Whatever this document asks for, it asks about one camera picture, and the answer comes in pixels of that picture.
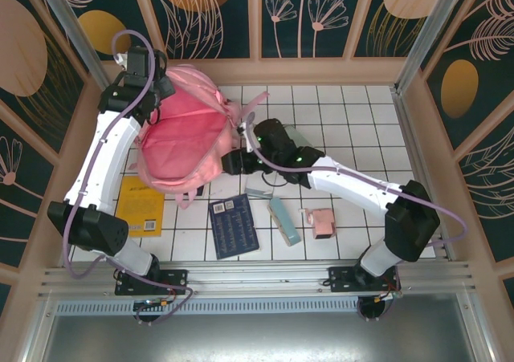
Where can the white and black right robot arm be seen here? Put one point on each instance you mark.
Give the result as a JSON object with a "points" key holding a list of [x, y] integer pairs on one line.
{"points": [[349, 181]]}

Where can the dark blue book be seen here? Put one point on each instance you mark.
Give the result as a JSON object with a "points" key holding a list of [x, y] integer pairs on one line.
{"points": [[235, 229]]}

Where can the small pink box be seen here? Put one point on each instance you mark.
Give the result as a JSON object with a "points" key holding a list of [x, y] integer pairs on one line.
{"points": [[323, 223]]}

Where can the yellow book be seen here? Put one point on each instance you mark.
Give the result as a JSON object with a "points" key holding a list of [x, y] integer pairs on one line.
{"points": [[140, 209]]}

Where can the slotted metal strip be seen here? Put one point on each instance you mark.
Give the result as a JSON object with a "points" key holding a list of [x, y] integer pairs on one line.
{"points": [[261, 306]]}

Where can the aluminium corner post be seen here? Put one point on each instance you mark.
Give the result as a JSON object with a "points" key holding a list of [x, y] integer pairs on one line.
{"points": [[71, 29], [435, 29]]}

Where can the teal grid paper notepad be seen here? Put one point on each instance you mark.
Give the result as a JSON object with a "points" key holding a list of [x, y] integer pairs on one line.
{"points": [[255, 189]]}

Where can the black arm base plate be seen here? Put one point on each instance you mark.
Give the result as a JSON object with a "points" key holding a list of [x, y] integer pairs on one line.
{"points": [[337, 281], [178, 277]]}

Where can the pink school backpack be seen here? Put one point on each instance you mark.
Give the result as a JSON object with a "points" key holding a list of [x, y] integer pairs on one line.
{"points": [[188, 145]]}

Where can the light blue pencil case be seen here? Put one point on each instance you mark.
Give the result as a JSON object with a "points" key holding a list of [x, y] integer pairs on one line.
{"points": [[283, 221]]}

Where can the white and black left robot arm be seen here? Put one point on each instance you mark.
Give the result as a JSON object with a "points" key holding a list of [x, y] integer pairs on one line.
{"points": [[108, 153]]}

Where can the grey sheet metal panel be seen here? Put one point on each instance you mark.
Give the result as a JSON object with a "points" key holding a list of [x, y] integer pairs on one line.
{"points": [[257, 338]]}

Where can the aluminium side rail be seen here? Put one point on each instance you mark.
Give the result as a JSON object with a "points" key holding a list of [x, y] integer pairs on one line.
{"points": [[411, 129]]}

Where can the long aluminium mounting rail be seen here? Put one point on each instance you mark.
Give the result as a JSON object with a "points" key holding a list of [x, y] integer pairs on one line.
{"points": [[257, 275]]}

